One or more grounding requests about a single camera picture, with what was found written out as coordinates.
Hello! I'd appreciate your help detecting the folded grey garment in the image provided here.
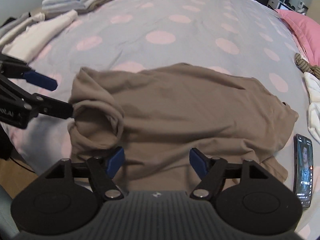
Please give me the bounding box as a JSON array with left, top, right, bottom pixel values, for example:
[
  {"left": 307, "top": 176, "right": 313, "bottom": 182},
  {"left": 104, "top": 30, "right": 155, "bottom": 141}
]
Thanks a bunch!
[{"left": 0, "top": 12, "right": 31, "bottom": 37}]

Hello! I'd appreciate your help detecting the olive striped garment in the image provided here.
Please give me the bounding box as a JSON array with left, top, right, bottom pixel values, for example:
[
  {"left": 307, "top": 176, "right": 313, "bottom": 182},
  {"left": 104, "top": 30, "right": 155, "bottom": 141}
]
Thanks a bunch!
[{"left": 295, "top": 53, "right": 320, "bottom": 79}]

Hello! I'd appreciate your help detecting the folded beige garment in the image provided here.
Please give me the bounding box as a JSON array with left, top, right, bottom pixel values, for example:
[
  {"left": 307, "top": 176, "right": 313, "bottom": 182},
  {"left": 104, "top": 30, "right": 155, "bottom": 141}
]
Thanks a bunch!
[{"left": 81, "top": 0, "right": 112, "bottom": 14}]

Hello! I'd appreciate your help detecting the pink pillow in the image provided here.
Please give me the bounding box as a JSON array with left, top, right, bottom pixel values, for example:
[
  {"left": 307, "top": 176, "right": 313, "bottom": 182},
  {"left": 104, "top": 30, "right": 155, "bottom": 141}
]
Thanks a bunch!
[{"left": 276, "top": 9, "right": 320, "bottom": 66}]

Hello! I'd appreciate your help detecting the polka dot bed sheet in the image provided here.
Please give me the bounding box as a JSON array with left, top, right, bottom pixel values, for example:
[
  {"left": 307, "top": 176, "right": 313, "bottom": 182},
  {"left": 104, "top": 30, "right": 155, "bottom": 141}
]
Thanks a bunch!
[{"left": 0, "top": 0, "right": 320, "bottom": 240}]

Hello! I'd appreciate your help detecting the folded light blue garment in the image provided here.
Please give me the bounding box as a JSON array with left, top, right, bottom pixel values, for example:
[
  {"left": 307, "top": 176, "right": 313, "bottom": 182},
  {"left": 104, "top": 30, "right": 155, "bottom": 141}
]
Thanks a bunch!
[{"left": 42, "top": 0, "right": 90, "bottom": 12}]

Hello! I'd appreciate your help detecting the taupe long sleeve shirt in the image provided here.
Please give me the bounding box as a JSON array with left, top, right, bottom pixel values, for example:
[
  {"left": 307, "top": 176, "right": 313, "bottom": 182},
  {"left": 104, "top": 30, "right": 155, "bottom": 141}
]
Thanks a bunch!
[{"left": 68, "top": 63, "right": 298, "bottom": 191}]

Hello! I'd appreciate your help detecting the white crumpled garment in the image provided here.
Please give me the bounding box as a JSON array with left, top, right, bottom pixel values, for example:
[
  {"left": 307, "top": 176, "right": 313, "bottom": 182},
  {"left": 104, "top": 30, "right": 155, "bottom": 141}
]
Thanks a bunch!
[{"left": 304, "top": 72, "right": 320, "bottom": 142}]

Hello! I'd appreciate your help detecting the black smartphone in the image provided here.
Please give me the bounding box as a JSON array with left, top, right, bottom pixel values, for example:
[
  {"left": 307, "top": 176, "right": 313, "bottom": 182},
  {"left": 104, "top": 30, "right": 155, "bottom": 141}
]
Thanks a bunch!
[{"left": 293, "top": 134, "right": 313, "bottom": 210}]

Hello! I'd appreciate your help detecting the folded white sweatshirt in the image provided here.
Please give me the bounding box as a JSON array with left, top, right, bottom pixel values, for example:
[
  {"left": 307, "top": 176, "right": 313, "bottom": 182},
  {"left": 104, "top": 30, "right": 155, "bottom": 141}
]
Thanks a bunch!
[{"left": 2, "top": 10, "right": 78, "bottom": 63}]

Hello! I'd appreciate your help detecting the white bedside table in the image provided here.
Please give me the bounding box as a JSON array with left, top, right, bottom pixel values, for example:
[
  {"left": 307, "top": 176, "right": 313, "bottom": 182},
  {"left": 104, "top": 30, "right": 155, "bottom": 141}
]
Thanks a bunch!
[{"left": 267, "top": 0, "right": 291, "bottom": 10}]

